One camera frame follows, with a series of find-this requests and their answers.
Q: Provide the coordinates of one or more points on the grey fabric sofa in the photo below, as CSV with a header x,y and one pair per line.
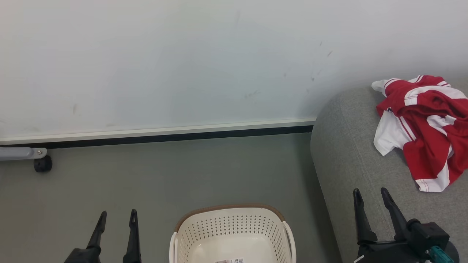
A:
x,y
347,153

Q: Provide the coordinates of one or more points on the barcode sticker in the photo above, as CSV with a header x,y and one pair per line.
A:
x,y
230,260

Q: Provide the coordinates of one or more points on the white and black baseboard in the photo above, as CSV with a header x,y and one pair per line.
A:
x,y
146,136

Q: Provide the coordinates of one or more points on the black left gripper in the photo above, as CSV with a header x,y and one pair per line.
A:
x,y
82,256

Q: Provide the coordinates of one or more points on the cream perforated laundry basket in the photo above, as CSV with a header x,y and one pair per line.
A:
x,y
234,233

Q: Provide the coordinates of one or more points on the grey metal frame leg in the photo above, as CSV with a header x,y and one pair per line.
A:
x,y
18,153

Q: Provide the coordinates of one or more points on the black caster wheel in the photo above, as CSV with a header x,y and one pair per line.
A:
x,y
43,164

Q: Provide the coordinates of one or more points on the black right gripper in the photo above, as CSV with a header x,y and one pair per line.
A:
x,y
387,252

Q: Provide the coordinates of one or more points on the red and white jersey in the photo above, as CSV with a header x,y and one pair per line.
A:
x,y
424,138

